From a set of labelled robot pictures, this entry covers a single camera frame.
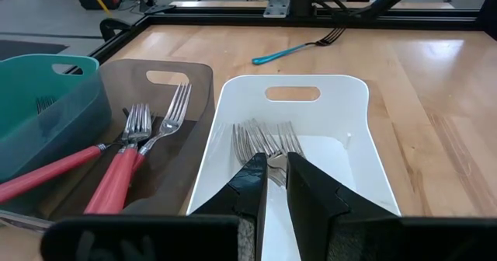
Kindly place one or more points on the black aluminium table frame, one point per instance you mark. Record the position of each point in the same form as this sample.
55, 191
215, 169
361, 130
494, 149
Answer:
427, 18

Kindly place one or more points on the brown translucent plastic bin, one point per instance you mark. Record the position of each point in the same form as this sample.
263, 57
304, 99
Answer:
128, 82

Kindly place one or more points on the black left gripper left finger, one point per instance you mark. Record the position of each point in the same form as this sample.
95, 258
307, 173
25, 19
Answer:
174, 237

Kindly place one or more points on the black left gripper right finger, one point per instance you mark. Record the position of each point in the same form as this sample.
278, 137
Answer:
369, 237

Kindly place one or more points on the teal plastic bin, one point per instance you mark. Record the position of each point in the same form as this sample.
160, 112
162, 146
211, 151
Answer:
70, 136

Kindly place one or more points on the white plastic bin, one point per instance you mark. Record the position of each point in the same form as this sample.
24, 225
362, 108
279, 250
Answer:
349, 109

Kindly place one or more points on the silver mounting plate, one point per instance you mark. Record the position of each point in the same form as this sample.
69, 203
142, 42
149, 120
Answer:
276, 6

